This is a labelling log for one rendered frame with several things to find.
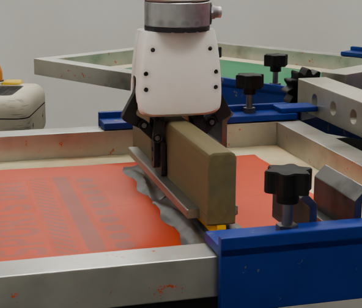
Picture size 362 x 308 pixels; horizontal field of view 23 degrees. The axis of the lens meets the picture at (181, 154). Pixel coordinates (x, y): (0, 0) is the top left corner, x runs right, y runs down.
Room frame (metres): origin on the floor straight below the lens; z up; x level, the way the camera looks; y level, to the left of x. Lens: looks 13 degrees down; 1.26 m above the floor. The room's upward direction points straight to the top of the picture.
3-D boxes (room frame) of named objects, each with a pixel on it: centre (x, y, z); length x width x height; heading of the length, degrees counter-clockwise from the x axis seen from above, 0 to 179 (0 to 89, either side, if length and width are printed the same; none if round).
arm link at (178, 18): (1.03, 0.00, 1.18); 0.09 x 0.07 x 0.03; 105
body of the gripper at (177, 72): (1.03, 0.00, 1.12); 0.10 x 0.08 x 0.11; 105
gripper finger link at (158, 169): (1.02, 0.04, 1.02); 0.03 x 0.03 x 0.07; 15
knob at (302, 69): (1.45, -0.21, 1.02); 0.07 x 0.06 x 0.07; 105
